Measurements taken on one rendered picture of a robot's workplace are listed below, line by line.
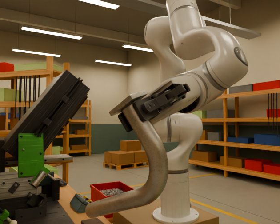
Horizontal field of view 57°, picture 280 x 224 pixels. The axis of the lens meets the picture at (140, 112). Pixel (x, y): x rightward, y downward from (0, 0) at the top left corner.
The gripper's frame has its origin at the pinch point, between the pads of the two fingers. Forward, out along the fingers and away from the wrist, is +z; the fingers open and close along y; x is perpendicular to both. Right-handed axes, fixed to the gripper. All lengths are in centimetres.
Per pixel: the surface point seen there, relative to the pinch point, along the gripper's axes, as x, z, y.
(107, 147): -56, -720, -829
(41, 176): -7, -29, -94
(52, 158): -14, -45, -105
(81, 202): 13, -37, -89
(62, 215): 14, -28, -93
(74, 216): 17, -31, -88
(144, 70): -242, -850, -545
